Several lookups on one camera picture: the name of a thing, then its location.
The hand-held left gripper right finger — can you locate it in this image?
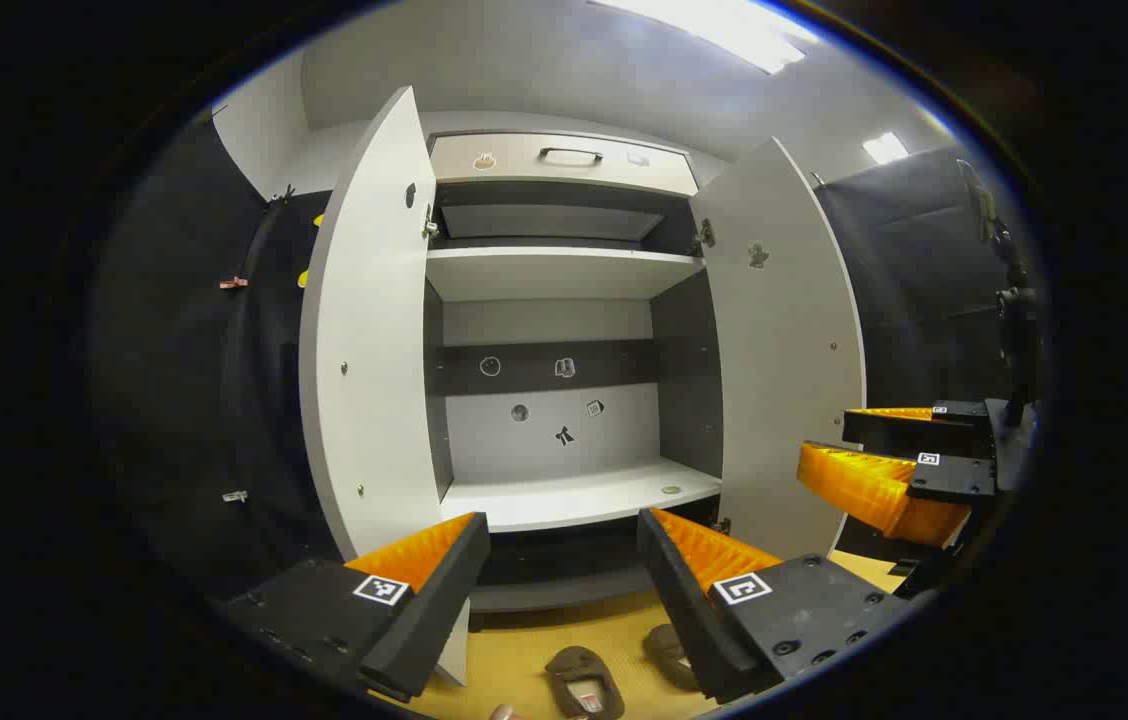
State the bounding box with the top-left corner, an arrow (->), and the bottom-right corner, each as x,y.
637,507 -> 910,704

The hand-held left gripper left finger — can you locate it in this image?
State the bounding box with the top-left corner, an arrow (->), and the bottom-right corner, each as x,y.
224,512 -> 492,704

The brown fuzzy shoe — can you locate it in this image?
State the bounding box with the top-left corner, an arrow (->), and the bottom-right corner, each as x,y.
646,624 -> 700,693
544,646 -> 625,720

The white shoe cabinet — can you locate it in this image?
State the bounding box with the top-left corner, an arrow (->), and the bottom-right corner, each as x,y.
299,85 -> 867,691

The white cabinet drawer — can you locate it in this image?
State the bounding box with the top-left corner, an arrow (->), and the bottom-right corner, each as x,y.
429,133 -> 700,197

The small ceiling light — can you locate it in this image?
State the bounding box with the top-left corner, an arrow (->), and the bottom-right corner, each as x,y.
862,132 -> 910,166

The long ceiling light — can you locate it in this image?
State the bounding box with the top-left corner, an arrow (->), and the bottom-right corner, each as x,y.
589,0 -> 820,76

